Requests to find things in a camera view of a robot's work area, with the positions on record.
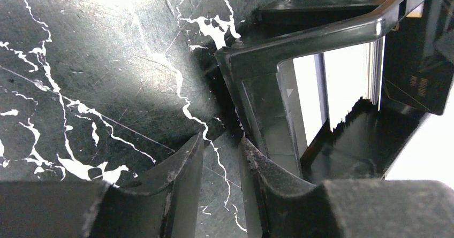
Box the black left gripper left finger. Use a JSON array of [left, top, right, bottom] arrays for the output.
[[1, 134, 204, 237]]

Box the stack of cards in box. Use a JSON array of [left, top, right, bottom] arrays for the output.
[[293, 38, 385, 144]]

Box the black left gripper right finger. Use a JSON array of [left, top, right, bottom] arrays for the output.
[[239, 138, 453, 237]]

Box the black card box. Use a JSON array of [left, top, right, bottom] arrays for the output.
[[216, 0, 453, 183]]

